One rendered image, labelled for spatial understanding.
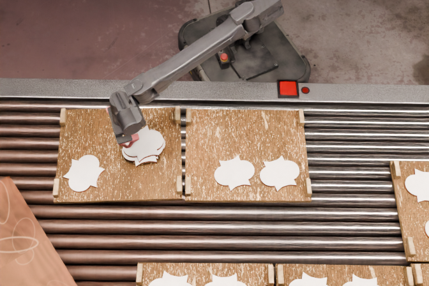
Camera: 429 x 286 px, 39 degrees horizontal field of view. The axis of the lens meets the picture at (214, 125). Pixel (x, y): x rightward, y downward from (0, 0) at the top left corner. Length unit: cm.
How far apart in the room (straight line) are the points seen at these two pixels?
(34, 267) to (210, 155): 67
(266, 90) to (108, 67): 140
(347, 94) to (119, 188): 89
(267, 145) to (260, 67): 108
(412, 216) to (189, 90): 87
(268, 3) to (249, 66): 135
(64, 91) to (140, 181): 47
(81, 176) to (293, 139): 72
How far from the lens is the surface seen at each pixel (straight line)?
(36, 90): 228
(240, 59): 314
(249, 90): 223
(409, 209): 210
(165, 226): 197
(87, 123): 215
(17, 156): 215
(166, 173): 203
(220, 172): 202
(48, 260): 184
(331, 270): 195
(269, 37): 328
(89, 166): 205
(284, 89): 224
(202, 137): 209
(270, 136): 211
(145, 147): 203
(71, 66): 348
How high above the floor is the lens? 274
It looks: 58 degrees down
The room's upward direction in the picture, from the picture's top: 4 degrees clockwise
